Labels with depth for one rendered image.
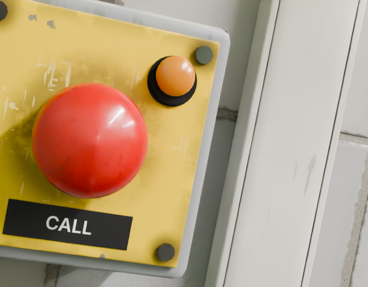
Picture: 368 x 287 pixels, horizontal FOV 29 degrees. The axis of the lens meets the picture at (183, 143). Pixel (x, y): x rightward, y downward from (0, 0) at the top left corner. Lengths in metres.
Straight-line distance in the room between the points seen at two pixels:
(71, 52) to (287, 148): 0.13
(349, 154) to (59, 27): 0.18
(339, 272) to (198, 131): 0.15
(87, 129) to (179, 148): 0.05
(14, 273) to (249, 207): 0.11
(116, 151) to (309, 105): 0.13
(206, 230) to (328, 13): 0.12
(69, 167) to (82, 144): 0.01
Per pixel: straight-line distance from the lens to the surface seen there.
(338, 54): 0.35
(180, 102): 0.27
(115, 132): 0.24
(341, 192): 0.38
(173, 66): 0.26
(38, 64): 0.26
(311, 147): 0.35
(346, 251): 0.39
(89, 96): 0.24
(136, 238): 0.27
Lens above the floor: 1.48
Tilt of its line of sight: 3 degrees down
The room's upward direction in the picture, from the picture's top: 11 degrees clockwise
